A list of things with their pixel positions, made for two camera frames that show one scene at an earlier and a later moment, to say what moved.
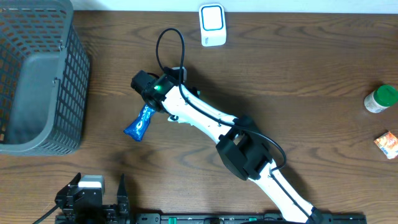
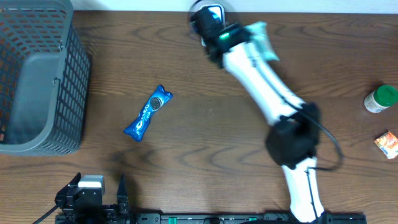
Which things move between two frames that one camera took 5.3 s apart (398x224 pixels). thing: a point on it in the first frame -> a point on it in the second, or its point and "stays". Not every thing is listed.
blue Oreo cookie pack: [137, 129] stays
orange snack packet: [388, 143] stays
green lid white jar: [382, 98] stays
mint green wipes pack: [177, 106] -> [259, 47]
